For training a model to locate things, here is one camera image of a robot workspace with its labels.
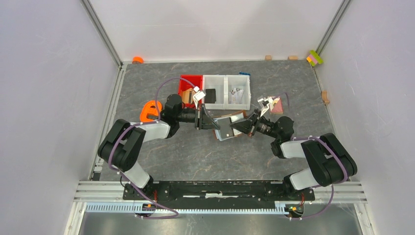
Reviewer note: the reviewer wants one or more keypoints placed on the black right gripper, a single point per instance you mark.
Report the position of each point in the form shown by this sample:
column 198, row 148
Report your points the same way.
column 244, row 125

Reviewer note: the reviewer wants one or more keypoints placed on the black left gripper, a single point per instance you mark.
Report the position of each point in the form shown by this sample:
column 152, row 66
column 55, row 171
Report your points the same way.
column 207, row 122

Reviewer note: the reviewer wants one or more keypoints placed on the dark grey credit card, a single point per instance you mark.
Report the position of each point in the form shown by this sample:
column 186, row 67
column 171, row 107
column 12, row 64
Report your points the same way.
column 225, row 130

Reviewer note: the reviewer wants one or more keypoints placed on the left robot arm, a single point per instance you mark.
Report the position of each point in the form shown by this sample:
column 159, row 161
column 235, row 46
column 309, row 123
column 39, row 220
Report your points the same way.
column 121, row 146

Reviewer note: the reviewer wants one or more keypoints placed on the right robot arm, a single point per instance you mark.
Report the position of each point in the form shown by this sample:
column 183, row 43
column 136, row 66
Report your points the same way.
column 328, row 161

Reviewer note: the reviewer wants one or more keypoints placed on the black card in bin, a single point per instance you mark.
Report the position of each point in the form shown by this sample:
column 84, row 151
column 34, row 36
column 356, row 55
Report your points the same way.
column 210, row 96

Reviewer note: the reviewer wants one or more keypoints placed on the cards in white bin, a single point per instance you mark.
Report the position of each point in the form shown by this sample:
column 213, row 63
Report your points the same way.
column 236, row 95

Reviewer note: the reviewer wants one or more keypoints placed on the playing card box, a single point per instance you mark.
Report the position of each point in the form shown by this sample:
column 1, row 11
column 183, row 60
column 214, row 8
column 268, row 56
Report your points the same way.
column 276, row 106

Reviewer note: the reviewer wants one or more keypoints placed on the cards in red bin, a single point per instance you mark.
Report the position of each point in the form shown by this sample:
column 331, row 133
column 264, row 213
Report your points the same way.
column 187, row 96

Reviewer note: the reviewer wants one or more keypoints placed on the white plastic bin right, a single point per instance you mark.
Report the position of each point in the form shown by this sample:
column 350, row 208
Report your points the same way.
column 239, row 81

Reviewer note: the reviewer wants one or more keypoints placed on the orange tape dispenser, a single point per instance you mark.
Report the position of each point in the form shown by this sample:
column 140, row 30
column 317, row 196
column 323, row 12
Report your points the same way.
column 150, row 111

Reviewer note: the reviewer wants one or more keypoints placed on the wooden block middle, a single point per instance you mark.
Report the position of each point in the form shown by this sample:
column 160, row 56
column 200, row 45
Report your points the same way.
column 292, row 57

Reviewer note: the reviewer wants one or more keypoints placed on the wooden arch block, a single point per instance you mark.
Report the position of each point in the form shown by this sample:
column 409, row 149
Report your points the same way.
column 324, row 96

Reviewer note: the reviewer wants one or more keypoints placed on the colourful toy block stack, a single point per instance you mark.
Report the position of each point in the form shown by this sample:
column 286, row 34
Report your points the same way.
column 314, row 59

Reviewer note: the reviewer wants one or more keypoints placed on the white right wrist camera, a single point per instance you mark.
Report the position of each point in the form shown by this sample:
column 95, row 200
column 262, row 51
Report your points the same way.
column 266, row 104

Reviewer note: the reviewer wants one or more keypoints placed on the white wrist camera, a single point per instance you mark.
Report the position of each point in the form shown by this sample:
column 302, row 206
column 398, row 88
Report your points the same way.
column 197, row 95
column 266, row 104

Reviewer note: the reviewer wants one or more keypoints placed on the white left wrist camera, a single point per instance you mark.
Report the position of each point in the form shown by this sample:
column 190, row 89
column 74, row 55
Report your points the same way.
column 197, row 95

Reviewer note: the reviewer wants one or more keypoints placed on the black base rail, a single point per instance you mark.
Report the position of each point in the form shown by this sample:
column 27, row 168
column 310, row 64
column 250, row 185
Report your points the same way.
column 256, row 194

